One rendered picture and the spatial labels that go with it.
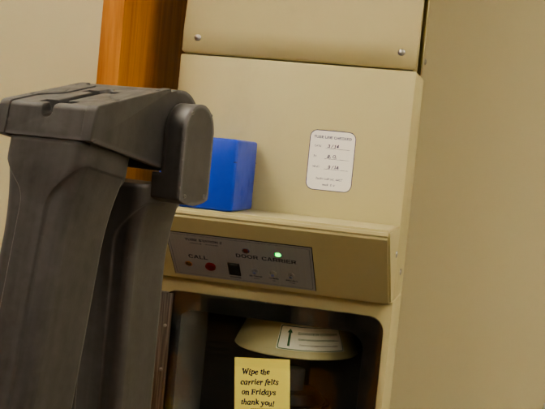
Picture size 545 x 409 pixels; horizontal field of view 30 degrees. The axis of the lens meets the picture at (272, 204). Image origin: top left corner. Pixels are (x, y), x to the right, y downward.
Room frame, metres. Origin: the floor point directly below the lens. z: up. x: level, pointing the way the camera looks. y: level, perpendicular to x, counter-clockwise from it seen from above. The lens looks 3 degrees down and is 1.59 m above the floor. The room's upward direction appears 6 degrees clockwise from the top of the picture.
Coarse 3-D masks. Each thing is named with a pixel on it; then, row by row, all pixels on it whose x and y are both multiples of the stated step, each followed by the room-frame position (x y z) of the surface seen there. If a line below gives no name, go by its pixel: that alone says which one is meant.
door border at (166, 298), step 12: (168, 300) 1.37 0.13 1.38; (168, 312) 1.37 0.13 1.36; (168, 324) 1.37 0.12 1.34; (168, 336) 1.37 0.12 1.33; (168, 348) 1.37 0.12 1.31; (156, 360) 1.37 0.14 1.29; (156, 372) 1.37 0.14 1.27; (156, 384) 1.37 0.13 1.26; (156, 396) 1.37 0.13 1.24; (156, 408) 1.37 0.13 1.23
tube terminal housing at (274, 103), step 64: (192, 64) 1.38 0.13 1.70; (256, 64) 1.36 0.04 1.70; (320, 64) 1.34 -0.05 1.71; (256, 128) 1.36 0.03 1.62; (320, 128) 1.34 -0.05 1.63; (384, 128) 1.32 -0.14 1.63; (256, 192) 1.36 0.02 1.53; (320, 192) 1.34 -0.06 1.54; (384, 192) 1.32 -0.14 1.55; (384, 320) 1.32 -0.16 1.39; (384, 384) 1.32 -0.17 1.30
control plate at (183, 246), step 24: (168, 240) 1.30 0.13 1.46; (192, 240) 1.29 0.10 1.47; (216, 240) 1.28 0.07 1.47; (240, 240) 1.27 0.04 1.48; (216, 264) 1.31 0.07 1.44; (240, 264) 1.30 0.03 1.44; (264, 264) 1.29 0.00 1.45; (288, 264) 1.28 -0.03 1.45; (312, 264) 1.27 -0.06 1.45; (312, 288) 1.30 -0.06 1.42
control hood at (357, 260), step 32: (192, 224) 1.27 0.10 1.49; (224, 224) 1.25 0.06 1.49; (256, 224) 1.24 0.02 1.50; (288, 224) 1.23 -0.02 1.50; (320, 224) 1.22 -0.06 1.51; (352, 224) 1.26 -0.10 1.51; (320, 256) 1.25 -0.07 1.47; (352, 256) 1.24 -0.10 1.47; (384, 256) 1.23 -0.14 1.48; (288, 288) 1.31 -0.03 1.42; (320, 288) 1.30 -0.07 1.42; (352, 288) 1.28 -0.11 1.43; (384, 288) 1.27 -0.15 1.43
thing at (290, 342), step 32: (192, 320) 1.36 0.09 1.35; (224, 320) 1.35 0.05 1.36; (256, 320) 1.34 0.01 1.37; (288, 320) 1.33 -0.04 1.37; (320, 320) 1.32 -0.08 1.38; (352, 320) 1.31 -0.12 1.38; (192, 352) 1.36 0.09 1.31; (224, 352) 1.35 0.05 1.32; (256, 352) 1.34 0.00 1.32; (288, 352) 1.33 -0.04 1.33; (320, 352) 1.32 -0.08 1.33; (352, 352) 1.31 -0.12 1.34; (192, 384) 1.36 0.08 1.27; (224, 384) 1.35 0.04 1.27; (320, 384) 1.32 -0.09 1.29; (352, 384) 1.31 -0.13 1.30
